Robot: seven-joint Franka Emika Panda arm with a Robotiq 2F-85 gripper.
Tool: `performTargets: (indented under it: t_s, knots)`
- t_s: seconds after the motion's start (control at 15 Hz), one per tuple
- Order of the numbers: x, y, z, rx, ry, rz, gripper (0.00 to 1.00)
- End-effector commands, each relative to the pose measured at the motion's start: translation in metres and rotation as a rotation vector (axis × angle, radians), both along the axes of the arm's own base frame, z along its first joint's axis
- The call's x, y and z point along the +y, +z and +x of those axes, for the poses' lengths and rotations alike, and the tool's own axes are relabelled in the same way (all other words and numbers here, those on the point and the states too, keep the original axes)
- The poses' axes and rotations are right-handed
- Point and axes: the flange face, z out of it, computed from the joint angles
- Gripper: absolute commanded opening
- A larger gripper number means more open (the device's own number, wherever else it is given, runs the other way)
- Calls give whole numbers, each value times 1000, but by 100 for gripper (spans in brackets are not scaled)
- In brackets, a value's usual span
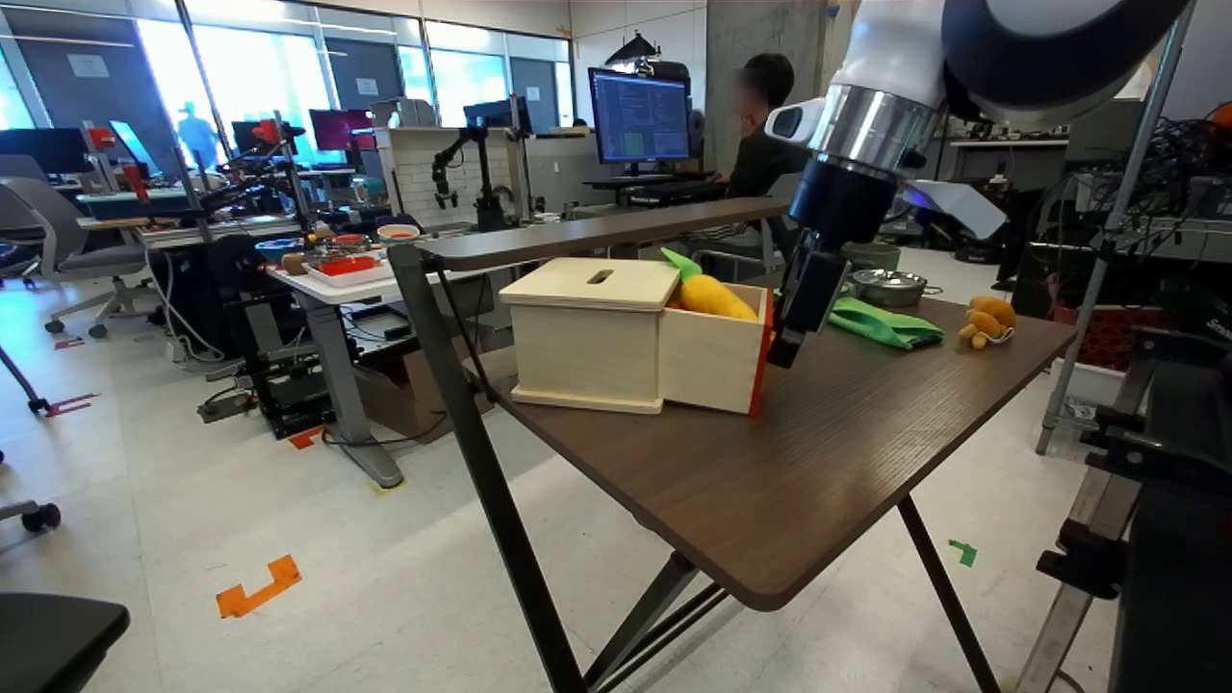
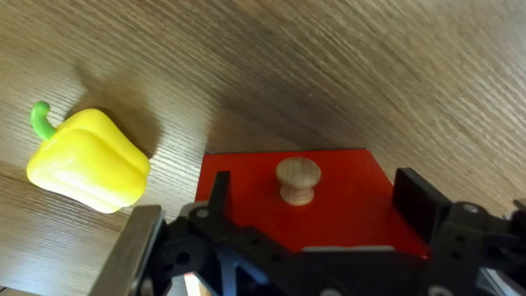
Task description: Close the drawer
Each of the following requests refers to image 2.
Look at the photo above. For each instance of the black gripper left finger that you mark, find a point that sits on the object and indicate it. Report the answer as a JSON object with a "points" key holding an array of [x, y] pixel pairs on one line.
{"points": [[221, 194]]}

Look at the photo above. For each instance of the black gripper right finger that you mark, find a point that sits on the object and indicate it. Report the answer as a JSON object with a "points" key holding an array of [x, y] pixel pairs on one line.
{"points": [[420, 202]]}

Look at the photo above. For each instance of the yellow toy bell pepper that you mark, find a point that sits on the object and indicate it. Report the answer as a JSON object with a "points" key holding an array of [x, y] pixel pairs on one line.
{"points": [[91, 161]]}

